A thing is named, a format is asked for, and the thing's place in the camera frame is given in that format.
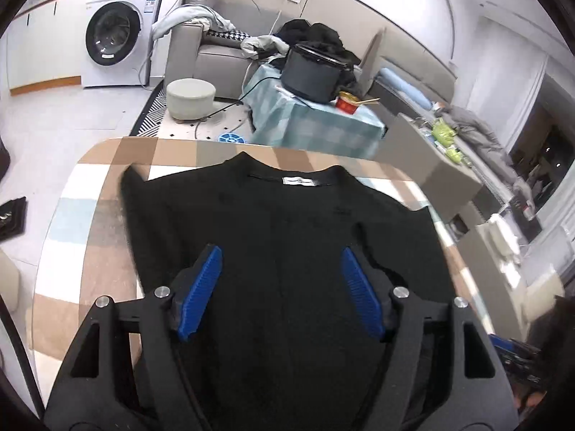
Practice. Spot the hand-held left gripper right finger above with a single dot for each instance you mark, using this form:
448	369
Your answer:
361	298

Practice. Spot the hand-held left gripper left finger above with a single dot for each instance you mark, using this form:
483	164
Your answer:
200	294

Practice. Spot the black knit sweater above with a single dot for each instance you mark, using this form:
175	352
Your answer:
278	229

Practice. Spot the pile of black clothes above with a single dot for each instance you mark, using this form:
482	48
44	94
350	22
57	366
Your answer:
314	31

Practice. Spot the cardboard box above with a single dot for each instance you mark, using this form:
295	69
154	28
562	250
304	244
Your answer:
485	274
426	161

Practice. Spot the checkered tablecloth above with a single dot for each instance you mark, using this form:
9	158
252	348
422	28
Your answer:
90	215

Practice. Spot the blue round floor gadget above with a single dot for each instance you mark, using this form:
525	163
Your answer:
232	137

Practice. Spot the patterned floor mat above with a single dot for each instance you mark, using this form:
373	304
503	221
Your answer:
150	116

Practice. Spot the red instant noodle cup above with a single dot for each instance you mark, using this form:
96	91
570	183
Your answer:
348	106

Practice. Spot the round beige stool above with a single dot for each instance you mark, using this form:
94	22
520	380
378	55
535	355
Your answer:
191	98

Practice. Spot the grey quilt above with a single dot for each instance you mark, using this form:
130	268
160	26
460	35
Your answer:
485	143

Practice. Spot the tan eating utensil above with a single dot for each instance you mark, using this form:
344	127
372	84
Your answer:
368	100

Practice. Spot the black flat item on floor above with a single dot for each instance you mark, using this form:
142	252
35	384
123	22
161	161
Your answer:
13	220

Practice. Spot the blue pillow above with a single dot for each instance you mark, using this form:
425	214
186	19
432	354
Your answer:
404	85

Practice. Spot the grey sofa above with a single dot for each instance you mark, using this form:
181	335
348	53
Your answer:
215	60

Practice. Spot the dark window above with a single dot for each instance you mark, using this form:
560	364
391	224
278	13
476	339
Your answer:
552	152

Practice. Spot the white washing machine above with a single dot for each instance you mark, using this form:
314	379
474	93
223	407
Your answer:
134	49

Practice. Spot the pale crumpled cloth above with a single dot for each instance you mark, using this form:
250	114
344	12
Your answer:
265	43

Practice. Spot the houndstooth cushion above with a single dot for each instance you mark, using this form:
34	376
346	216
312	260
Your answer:
231	34

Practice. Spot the light grey blanket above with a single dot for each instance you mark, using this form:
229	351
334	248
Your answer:
193	13

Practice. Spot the white base cabinet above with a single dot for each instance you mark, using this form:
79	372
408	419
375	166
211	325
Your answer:
45	45

